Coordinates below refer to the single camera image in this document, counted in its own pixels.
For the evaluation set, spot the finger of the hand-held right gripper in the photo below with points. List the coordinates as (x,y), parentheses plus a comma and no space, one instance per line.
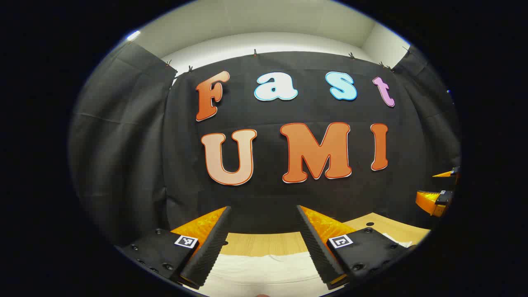
(449,173)
(431,201)

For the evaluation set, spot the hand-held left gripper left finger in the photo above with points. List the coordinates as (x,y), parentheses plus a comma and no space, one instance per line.
(210,251)

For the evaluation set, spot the row of cloth clips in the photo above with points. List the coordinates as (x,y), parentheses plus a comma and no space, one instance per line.
(255,52)

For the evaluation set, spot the ceiling light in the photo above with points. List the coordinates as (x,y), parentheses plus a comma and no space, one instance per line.
(133,36)

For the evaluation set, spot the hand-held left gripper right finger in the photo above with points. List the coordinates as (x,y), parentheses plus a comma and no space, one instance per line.
(319,251)

